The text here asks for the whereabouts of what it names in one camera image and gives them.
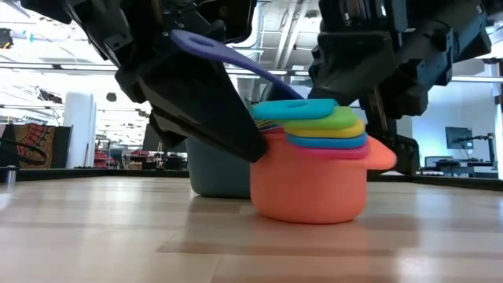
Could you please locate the patterned red cloth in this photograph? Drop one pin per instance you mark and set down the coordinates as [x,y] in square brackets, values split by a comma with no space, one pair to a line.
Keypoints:
[35,141]

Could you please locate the purple measuring cup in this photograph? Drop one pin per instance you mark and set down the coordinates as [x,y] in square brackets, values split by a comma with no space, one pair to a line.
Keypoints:
[236,55]

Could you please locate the cyan measuring cup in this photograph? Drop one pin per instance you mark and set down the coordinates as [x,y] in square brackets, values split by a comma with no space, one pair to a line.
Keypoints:
[294,109]

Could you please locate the teal plastic basket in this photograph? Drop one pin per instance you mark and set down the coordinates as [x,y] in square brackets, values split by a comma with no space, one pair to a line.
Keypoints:
[216,173]

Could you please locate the background computer monitor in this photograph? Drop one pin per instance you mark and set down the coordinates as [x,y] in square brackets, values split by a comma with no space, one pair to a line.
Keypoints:
[459,137]

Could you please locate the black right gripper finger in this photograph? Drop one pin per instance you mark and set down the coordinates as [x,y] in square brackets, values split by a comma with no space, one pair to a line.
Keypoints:
[379,114]

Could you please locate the green measuring cup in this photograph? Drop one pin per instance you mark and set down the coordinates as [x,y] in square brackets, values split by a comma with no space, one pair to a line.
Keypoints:
[334,118]

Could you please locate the orange measuring cup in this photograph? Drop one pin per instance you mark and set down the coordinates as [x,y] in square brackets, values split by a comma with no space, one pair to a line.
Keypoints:
[306,188]

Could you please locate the blue measuring cup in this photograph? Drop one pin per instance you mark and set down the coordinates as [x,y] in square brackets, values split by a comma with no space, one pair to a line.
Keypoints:
[330,141]

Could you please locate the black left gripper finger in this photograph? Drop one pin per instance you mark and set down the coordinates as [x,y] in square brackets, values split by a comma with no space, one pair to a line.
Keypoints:
[217,29]
[204,110]

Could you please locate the yellow measuring cup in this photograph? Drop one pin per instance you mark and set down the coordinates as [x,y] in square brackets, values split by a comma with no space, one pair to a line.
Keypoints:
[334,131]

